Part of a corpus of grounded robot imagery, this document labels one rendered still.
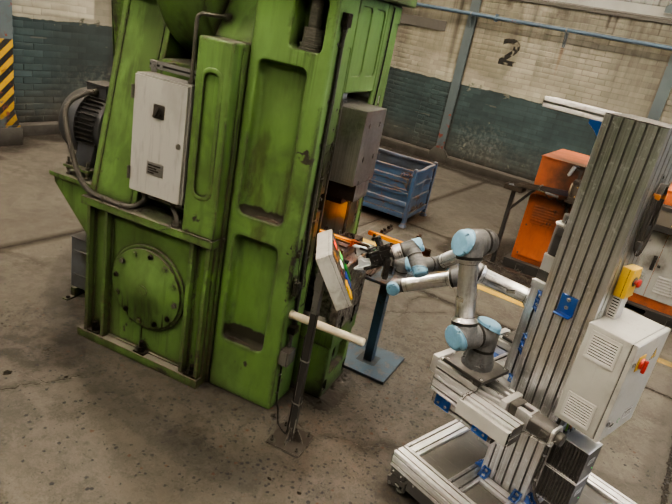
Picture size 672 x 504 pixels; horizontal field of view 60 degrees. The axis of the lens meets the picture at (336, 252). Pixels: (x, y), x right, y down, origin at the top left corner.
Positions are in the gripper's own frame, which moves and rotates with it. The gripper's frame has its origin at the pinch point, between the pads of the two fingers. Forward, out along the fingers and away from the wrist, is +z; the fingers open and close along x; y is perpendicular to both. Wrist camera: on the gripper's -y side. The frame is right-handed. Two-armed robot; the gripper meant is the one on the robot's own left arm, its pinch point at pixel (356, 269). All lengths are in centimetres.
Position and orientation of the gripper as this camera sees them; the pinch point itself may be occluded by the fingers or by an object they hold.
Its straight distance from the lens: 296.5
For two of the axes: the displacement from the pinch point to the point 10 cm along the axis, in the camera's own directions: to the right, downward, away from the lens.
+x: 0.1, 3.8, -9.3
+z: -9.4, 3.1, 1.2
